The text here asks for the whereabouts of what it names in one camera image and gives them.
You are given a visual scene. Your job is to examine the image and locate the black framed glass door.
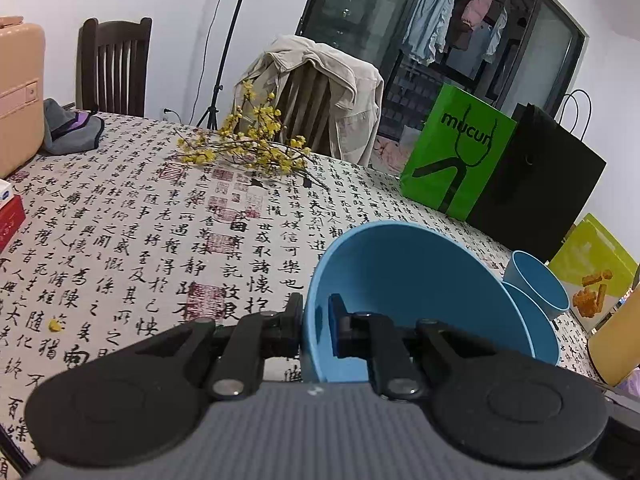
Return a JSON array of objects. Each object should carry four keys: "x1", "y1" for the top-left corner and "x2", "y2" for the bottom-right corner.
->
[{"x1": 295, "y1": 0, "x2": 586, "y2": 162}]

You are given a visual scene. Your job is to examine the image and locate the red box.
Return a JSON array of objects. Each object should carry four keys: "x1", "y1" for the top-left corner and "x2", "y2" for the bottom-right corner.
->
[{"x1": 0, "y1": 194, "x2": 27, "y2": 254}]

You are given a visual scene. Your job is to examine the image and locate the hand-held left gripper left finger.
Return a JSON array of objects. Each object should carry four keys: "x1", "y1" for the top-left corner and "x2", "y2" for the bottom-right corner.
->
[{"x1": 134, "y1": 291, "x2": 306, "y2": 402}]

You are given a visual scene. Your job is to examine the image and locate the black paper bag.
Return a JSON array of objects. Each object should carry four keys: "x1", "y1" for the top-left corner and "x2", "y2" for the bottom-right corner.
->
[{"x1": 467, "y1": 88, "x2": 608, "y2": 264}]

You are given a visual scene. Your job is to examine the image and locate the yellow-green gift box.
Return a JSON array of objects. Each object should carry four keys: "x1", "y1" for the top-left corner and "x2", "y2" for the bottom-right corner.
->
[{"x1": 547, "y1": 212, "x2": 639, "y2": 322}]

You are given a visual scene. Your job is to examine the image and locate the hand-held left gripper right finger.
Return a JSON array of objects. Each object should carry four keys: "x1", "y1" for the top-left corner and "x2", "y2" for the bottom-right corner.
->
[{"x1": 327, "y1": 294, "x2": 505, "y2": 402}]

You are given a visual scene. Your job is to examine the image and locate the beige jacket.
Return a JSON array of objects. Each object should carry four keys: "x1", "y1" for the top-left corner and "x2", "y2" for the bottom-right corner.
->
[{"x1": 232, "y1": 35, "x2": 385, "y2": 169}]

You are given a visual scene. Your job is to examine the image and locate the blue bowl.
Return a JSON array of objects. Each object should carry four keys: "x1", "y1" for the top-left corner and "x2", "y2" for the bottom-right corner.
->
[
  {"x1": 502, "y1": 250, "x2": 571, "y2": 320},
  {"x1": 500, "y1": 281, "x2": 560, "y2": 367},
  {"x1": 303, "y1": 219, "x2": 534, "y2": 384}
]

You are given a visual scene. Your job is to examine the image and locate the yellow flower branch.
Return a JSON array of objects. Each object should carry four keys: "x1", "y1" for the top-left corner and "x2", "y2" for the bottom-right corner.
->
[{"x1": 175, "y1": 80, "x2": 331, "y2": 191}]

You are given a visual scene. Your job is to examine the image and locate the pink hanging garment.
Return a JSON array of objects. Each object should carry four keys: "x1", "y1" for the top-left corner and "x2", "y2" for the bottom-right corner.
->
[{"x1": 459, "y1": 0, "x2": 496, "y2": 51}]

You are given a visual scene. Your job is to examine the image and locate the wooden chair with tan cushion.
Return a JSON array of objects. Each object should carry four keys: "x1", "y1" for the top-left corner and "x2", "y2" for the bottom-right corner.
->
[{"x1": 275, "y1": 65, "x2": 334, "y2": 157}]

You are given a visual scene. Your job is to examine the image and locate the dark wooden chair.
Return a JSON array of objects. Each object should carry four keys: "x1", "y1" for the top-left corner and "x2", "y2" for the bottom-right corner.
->
[{"x1": 76, "y1": 16, "x2": 154, "y2": 119}]

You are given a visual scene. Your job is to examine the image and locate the light blue hanging shirt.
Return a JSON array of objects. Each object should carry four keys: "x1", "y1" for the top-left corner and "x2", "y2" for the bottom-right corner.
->
[{"x1": 401, "y1": 0, "x2": 464, "y2": 66}]

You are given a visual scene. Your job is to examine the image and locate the studio light on stand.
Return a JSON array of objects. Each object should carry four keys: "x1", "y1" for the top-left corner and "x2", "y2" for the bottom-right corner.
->
[{"x1": 195, "y1": 0, "x2": 259, "y2": 131}]

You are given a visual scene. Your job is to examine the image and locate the beige thermos jug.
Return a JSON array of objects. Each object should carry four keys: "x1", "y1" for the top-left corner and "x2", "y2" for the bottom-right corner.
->
[{"x1": 587, "y1": 287, "x2": 640, "y2": 387}]

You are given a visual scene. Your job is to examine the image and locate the green paper bag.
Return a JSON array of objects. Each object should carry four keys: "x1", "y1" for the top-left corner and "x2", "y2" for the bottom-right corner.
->
[{"x1": 399, "y1": 82, "x2": 519, "y2": 223}]

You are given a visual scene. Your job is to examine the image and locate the pale blue hanging garment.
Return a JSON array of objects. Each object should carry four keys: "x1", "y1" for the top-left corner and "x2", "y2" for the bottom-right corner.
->
[{"x1": 482, "y1": 7, "x2": 509, "y2": 64}]

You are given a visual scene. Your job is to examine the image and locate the grey cloth pouch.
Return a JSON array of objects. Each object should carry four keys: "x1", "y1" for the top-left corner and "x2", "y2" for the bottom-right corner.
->
[{"x1": 42, "y1": 98, "x2": 106, "y2": 156}]

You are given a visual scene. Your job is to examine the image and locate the pink floor cloth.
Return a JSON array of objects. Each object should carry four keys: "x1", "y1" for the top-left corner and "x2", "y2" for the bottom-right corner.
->
[{"x1": 372, "y1": 137, "x2": 416, "y2": 171}]

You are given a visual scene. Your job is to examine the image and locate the peach hard-shell case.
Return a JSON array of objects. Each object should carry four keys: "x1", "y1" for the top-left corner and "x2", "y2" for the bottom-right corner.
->
[{"x1": 0, "y1": 16, "x2": 47, "y2": 180}]

